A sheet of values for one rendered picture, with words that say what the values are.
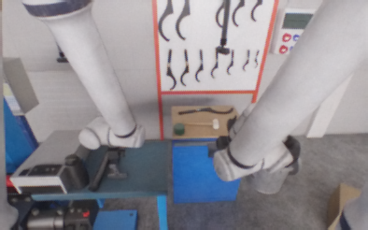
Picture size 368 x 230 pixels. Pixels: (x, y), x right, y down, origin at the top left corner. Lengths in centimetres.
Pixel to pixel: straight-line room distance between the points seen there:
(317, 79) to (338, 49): 5
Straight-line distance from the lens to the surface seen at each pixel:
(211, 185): 209
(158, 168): 115
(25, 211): 127
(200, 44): 247
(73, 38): 44
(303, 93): 33
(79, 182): 114
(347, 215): 52
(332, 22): 29
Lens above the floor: 190
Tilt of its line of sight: 30 degrees down
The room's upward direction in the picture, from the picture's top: 1 degrees clockwise
